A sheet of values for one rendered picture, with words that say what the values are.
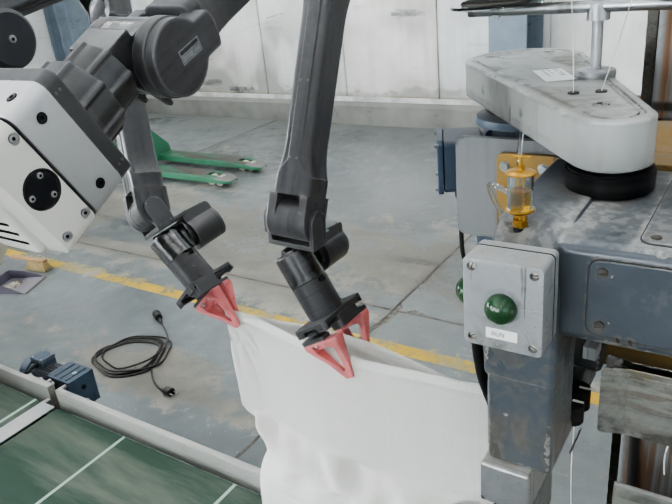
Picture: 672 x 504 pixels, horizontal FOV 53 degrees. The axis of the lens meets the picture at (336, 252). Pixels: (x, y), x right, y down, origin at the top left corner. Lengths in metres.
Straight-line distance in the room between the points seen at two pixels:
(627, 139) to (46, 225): 0.54
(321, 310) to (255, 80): 6.69
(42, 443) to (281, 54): 5.68
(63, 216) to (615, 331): 0.50
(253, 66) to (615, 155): 6.97
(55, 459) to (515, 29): 4.55
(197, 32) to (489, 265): 0.37
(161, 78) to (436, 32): 5.76
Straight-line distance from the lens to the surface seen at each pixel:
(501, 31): 5.68
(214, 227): 1.22
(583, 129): 0.74
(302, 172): 0.95
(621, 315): 0.66
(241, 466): 1.84
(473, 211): 1.11
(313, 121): 0.95
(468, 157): 1.09
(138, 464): 2.00
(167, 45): 0.70
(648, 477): 1.41
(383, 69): 6.69
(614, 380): 0.89
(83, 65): 0.68
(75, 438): 2.18
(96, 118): 0.65
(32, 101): 0.61
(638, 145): 0.74
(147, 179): 1.20
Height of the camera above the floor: 1.59
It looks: 24 degrees down
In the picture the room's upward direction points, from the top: 6 degrees counter-clockwise
